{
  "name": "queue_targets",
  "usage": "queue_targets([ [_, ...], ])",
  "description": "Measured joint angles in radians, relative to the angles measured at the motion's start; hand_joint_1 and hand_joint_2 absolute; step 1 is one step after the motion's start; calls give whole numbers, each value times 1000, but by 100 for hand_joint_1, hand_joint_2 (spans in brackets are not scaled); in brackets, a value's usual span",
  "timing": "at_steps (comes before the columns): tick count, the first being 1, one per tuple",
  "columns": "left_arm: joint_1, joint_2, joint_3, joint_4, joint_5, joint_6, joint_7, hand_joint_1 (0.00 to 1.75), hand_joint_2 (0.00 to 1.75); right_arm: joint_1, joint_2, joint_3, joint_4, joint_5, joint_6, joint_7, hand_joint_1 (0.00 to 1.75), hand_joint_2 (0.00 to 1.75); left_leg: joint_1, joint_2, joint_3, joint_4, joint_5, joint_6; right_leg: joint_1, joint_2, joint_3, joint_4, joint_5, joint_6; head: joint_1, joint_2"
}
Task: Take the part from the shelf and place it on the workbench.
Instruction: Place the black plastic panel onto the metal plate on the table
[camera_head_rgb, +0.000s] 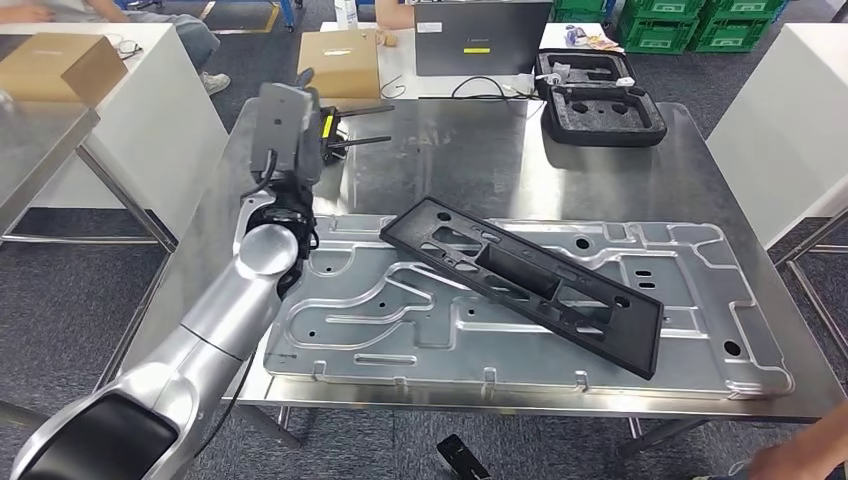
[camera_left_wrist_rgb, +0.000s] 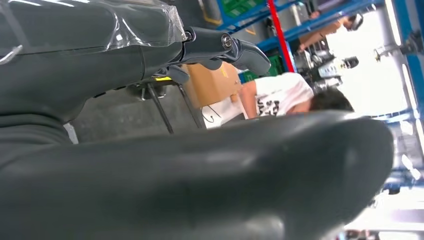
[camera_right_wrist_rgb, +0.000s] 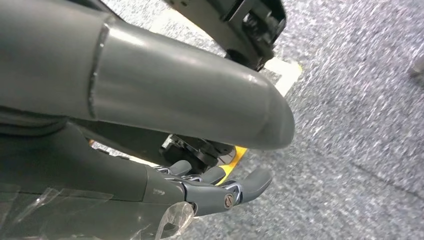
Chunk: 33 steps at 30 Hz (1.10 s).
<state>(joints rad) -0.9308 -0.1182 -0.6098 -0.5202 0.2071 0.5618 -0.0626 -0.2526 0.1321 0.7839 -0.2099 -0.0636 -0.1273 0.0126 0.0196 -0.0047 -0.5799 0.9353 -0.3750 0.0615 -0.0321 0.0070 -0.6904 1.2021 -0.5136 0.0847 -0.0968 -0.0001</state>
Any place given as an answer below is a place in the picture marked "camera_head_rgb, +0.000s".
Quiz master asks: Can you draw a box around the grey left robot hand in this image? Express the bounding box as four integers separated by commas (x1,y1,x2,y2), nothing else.
249,67,328,191

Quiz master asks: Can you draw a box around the black plastic plate frame part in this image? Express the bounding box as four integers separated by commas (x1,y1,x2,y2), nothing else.
378,195,666,382

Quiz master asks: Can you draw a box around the stainless steel workbench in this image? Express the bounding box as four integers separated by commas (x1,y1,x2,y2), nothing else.
91,97,848,459

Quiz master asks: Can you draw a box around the black remote controller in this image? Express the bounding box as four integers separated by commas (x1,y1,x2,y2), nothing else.
315,101,396,164

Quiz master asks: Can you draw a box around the brown cardboard box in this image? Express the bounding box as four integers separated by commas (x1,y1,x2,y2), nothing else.
296,29,383,101
0,32,130,108

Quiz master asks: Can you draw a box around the person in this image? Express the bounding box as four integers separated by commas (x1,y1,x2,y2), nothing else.
0,0,234,98
373,0,416,32
691,402,848,480

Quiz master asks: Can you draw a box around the white bottle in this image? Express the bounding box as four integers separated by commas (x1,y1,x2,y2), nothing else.
333,0,360,32

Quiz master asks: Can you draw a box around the dark grey flat box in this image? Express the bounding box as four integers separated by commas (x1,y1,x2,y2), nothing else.
413,0,555,79

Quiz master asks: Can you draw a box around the large pressed aluminium plate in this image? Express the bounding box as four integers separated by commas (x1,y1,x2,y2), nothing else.
262,212,797,403

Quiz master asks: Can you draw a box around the stainless steel table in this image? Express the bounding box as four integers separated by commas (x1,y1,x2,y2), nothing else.
0,98,181,433

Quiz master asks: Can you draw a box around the black foam case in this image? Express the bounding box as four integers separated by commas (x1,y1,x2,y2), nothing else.
532,46,670,149

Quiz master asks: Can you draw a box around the colourful small packet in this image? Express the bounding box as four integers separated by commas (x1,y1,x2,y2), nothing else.
565,24,625,54

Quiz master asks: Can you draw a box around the green plastic crate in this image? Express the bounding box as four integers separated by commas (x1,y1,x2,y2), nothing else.
615,0,708,55
552,0,628,25
688,0,790,55

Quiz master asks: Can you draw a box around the black robot foot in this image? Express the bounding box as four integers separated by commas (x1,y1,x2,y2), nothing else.
435,433,496,480

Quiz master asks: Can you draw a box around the white cabinet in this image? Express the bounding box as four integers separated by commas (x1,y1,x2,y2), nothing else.
704,22,848,252

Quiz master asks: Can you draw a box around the black coiled cable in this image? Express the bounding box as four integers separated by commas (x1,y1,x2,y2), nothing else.
449,75,532,103

